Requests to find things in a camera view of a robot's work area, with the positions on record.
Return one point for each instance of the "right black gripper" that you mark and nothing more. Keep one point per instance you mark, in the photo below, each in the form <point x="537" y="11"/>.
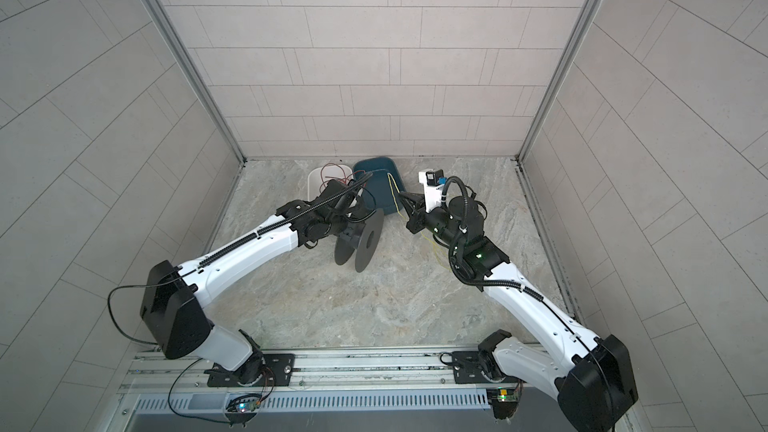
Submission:
<point x="416" y="219"/>

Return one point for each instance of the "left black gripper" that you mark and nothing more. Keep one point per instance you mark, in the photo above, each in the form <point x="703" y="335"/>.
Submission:
<point x="354" y="223"/>

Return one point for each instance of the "dark grey cable spool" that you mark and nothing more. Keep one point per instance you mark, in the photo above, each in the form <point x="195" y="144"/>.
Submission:
<point x="359" y="241"/>

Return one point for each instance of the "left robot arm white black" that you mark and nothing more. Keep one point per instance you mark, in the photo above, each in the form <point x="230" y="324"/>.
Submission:
<point x="175" y="297"/>

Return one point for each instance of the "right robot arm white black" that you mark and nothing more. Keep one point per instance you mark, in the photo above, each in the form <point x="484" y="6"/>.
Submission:
<point x="590" y="376"/>

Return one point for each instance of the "white oval tray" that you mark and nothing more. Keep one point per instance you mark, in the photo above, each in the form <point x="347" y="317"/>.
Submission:
<point x="319" y="178"/>

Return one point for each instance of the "teal oval tray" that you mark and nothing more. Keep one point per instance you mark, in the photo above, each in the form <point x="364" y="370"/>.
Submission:
<point x="381" y="189"/>

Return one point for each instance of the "right circuit board with LED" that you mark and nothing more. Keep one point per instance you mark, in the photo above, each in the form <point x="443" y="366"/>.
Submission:
<point x="503" y="402"/>

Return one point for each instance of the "circuit board with led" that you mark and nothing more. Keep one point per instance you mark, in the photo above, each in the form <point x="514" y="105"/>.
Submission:
<point x="503" y="402"/>
<point x="243" y="403"/>

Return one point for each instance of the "left circuit board with LED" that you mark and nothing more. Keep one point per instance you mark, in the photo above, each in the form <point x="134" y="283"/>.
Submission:
<point x="243" y="403"/>

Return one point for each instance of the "aluminium mounting rail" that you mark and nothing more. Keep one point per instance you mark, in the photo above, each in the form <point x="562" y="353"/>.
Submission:
<point x="359" y="368"/>

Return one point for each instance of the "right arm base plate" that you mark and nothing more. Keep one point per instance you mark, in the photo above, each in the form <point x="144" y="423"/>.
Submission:
<point x="475" y="367"/>

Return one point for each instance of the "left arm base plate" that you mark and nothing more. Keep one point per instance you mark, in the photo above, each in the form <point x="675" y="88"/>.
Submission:
<point x="282" y="369"/>

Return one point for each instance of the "perforated cable duct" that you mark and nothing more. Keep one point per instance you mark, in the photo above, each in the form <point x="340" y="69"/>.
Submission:
<point x="199" y="404"/>

